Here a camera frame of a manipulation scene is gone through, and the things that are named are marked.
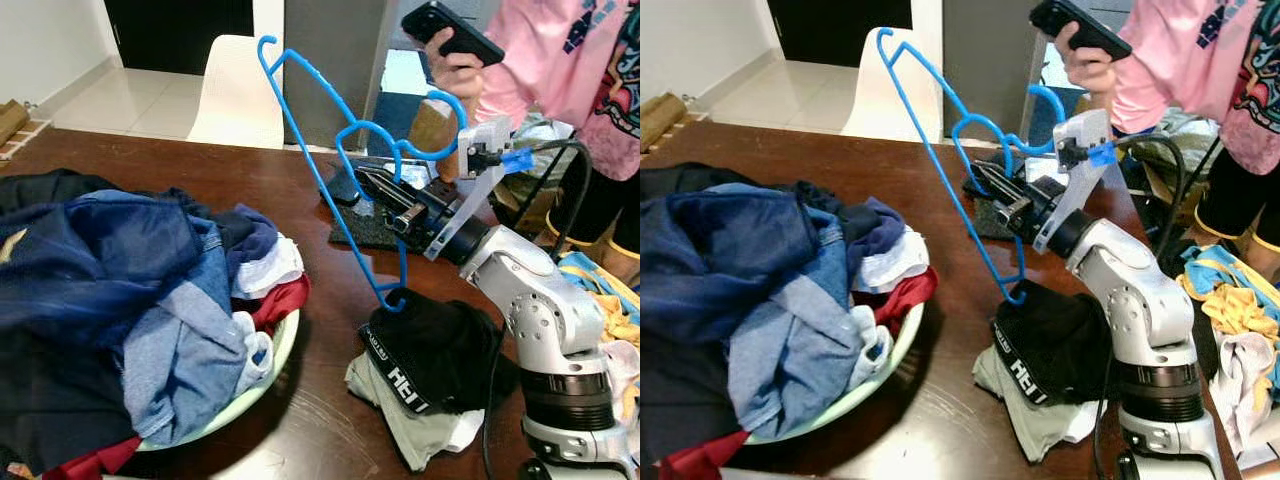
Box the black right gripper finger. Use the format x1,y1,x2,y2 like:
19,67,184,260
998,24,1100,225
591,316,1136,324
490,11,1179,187
976,160,1036,199
356,165,419,203
990,190,1031,229
372,192,421,233

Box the blue plastic hanger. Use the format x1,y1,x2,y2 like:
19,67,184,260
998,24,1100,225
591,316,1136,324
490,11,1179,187
256,34,470,314
875,27,1069,306

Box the black smartphone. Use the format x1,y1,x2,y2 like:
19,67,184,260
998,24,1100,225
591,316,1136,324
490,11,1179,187
401,0,506,67
1030,0,1133,61

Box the person's right hand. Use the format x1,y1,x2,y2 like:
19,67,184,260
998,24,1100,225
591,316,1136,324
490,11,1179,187
424,28,488,101
1056,22,1121,101

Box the black foam mat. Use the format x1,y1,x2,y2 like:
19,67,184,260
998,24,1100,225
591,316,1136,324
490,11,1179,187
962,150,1061,241
320,158,446,253

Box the red garment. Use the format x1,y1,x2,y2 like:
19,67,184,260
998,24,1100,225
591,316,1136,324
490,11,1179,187
875,265,941,321
250,275,311,331

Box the white garment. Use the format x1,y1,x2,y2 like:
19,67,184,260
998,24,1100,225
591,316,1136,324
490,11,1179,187
232,233,305,301
855,225,931,293
598,338,641,423
1215,330,1280,463

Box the black shorts with lettered band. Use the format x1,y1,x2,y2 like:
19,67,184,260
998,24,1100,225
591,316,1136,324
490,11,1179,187
992,280,1126,406
358,288,503,416

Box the violet-blue garment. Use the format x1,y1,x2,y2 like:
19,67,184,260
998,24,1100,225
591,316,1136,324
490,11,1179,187
835,195,906,266
205,203,281,276

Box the white plastic chair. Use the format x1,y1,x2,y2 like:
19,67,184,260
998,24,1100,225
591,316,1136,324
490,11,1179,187
186,34,287,151
840,28,946,141

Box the yellow garment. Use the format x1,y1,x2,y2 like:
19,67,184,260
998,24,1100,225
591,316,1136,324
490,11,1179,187
555,250,641,346
1180,245,1280,361

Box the person in pink shirt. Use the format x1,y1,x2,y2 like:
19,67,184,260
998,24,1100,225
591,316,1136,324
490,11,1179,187
1100,0,1280,286
470,0,641,291

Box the beige garment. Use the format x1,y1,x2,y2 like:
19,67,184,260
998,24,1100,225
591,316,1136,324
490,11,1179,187
344,350,488,473
972,345,1101,463

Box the grey-blue garment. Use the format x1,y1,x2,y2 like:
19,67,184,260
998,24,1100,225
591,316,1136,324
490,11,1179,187
120,270,263,446
728,265,881,441

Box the black garment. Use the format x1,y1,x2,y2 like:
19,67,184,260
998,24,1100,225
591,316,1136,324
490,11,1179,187
0,168,126,216
640,162,761,201

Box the navy blue garment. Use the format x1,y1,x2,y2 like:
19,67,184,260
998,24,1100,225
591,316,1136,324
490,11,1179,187
0,188,226,346
640,182,851,331

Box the dark navy garment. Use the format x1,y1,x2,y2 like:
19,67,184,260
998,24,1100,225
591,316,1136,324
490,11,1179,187
640,330,746,466
0,320,141,476

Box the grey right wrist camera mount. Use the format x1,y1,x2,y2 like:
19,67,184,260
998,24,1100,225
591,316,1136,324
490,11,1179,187
1033,108,1113,253
424,114,517,263

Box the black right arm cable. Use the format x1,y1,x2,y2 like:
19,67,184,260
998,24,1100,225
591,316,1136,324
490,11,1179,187
478,138,595,263
1113,133,1193,257

